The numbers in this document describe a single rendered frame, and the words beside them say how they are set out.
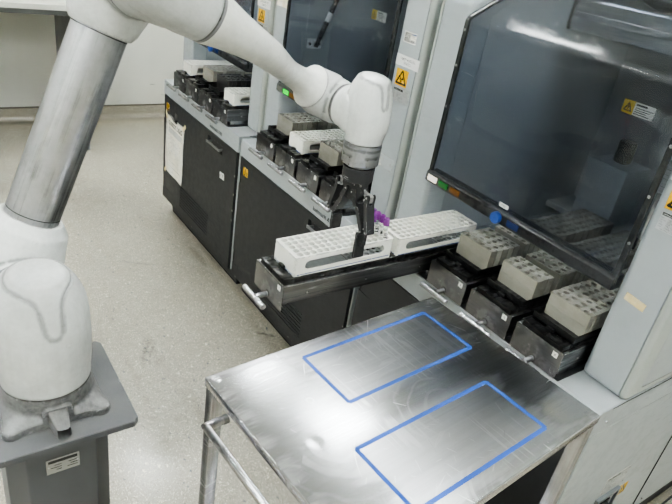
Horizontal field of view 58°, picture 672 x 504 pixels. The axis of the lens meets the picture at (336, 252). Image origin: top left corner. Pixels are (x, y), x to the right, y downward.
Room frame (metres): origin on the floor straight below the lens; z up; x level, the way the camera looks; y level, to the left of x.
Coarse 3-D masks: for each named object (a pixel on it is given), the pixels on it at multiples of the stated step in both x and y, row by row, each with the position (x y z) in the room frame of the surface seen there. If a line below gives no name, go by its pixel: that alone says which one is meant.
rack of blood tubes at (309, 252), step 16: (288, 240) 1.31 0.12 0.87; (304, 240) 1.32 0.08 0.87; (320, 240) 1.34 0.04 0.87; (336, 240) 1.35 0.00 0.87; (352, 240) 1.38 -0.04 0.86; (368, 240) 1.39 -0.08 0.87; (384, 240) 1.40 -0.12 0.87; (288, 256) 1.25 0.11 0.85; (304, 256) 1.25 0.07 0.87; (320, 256) 1.27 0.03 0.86; (336, 256) 1.37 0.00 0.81; (368, 256) 1.37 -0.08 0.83; (384, 256) 1.40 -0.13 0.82; (304, 272) 1.25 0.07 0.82
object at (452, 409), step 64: (384, 320) 1.11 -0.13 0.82; (448, 320) 1.16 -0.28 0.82; (256, 384) 0.84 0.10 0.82; (320, 384) 0.87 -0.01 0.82; (384, 384) 0.90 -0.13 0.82; (448, 384) 0.93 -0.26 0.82; (512, 384) 0.97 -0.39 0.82; (256, 448) 0.71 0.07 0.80; (320, 448) 0.72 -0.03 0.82; (384, 448) 0.74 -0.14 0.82; (448, 448) 0.77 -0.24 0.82; (512, 448) 0.79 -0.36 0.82; (576, 448) 0.91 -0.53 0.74
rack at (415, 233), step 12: (420, 216) 1.60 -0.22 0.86; (432, 216) 1.61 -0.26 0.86; (444, 216) 1.63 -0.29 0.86; (456, 216) 1.64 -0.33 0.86; (396, 228) 1.50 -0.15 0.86; (408, 228) 1.50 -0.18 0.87; (420, 228) 1.52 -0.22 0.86; (432, 228) 1.53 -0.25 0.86; (444, 228) 1.55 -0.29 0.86; (456, 228) 1.56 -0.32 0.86; (468, 228) 1.59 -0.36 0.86; (396, 240) 1.44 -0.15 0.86; (408, 240) 1.45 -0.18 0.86; (420, 240) 1.56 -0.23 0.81; (432, 240) 1.57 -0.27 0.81; (444, 240) 1.55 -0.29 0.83; (456, 240) 1.57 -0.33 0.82; (396, 252) 1.43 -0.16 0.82
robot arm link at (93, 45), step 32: (96, 0) 1.06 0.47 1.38; (96, 32) 1.07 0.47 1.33; (128, 32) 1.09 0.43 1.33; (64, 64) 1.05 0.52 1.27; (96, 64) 1.06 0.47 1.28; (64, 96) 1.04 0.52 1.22; (96, 96) 1.06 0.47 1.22; (32, 128) 1.03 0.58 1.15; (64, 128) 1.02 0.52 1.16; (32, 160) 1.00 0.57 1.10; (64, 160) 1.02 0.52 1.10; (32, 192) 0.99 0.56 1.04; (64, 192) 1.02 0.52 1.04; (0, 224) 0.95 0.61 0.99; (32, 224) 0.98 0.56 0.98; (0, 256) 0.92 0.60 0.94; (32, 256) 0.94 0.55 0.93; (64, 256) 1.01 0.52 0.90
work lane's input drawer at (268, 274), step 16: (272, 256) 1.31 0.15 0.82; (400, 256) 1.43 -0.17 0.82; (416, 256) 1.47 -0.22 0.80; (432, 256) 1.49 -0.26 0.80; (256, 272) 1.29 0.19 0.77; (272, 272) 1.25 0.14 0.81; (288, 272) 1.24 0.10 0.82; (320, 272) 1.27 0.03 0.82; (336, 272) 1.30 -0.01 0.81; (352, 272) 1.32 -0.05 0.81; (368, 272) 1.35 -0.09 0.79; (384, 272) 1.39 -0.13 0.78; (400, 272) 1.42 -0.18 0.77; (416, 272) 1.46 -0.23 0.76; (272, 288) 1.23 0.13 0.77; (288, 288) 1.20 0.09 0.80; (304, 288) 1.23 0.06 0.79; (320, 288) 1.26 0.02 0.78; (336, 288) 1.29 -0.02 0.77
